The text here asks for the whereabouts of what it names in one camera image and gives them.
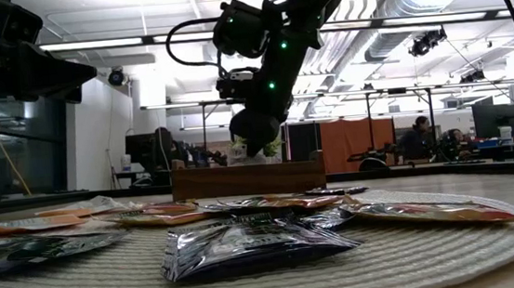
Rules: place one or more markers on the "long ceiling strip light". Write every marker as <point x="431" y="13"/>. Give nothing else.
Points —
<point x="432" y="19"/>
<point x="89" y="44"/>

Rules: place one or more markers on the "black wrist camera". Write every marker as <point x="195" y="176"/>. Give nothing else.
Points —
<point x="23" y="27"/>
<point x="239" y="85"/>

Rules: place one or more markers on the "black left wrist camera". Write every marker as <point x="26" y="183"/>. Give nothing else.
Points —
<point x="23" y="27"/>

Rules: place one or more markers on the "white bottle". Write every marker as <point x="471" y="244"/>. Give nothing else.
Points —
<point x="125" y="163"/>

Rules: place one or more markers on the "wooden tea organizer box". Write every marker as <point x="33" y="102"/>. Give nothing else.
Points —
<point x="241" y="180"/>

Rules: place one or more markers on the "black computer monitor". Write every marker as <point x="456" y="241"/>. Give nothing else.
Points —
<point x="493" y="121"/>
<point x="141" y="148"/>

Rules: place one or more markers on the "small potted green plant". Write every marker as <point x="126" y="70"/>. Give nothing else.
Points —
<point x="272" y="147"/>

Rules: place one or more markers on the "person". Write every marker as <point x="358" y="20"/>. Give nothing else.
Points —
<point x="454" y="138"/>
<point x="164" y="147"/>
<point x="413" y="142"/>

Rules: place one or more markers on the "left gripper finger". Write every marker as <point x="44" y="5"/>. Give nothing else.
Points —
<point x="55" y="75"/>

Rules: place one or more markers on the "round white plate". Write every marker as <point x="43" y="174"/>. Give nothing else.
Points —
<point x="389" y="263"/>

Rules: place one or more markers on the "black ceiling spotlight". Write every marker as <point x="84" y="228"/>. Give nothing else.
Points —
<point x="472" y="76"/>
<point x="426" y="41"/>

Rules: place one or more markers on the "black cabinet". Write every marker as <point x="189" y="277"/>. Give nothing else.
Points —
<point x="301" y="141"/>

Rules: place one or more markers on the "orange partition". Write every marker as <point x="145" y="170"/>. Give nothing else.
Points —
<point x="350" y="140"/>

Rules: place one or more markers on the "round security camera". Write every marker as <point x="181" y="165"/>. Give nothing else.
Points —
<point x="117" y="77"/>

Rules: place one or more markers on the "white cup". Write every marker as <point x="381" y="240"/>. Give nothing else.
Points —
<point x="505" y="133"/>

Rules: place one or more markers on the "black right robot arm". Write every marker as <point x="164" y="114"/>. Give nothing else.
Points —
<point x="293" y="19"/>

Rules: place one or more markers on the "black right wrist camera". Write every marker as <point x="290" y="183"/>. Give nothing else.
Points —
<point x="239" y="85"/>

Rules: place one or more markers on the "Ahmad mango tea packet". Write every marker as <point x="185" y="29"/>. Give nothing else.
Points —
<point x="169" y="208"/>
<point x="285" y="202"/>
<point x="431" y="213"/>
<point x="151" y="220"/>

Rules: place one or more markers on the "silver ventilation duct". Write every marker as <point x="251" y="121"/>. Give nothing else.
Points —
<point x="384" y="46"/>

